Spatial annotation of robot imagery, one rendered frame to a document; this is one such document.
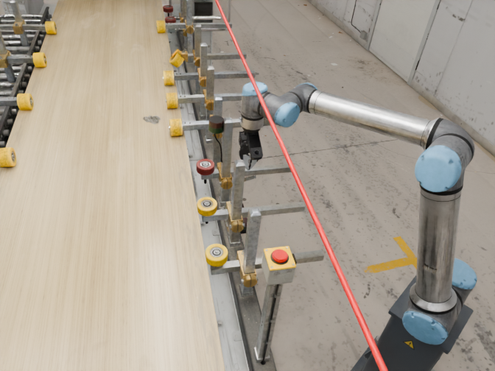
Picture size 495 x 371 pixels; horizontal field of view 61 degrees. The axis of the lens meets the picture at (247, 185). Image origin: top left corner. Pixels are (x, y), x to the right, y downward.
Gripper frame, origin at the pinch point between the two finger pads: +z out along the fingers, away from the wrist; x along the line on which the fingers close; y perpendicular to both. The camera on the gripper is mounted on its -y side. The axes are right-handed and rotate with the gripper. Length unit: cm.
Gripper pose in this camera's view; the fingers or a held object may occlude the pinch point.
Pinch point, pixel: (249, 168)
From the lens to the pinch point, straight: 175.6
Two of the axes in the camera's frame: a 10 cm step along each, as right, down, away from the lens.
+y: -2.0, -6.5, 7.3
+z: -0.7, 7.5, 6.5
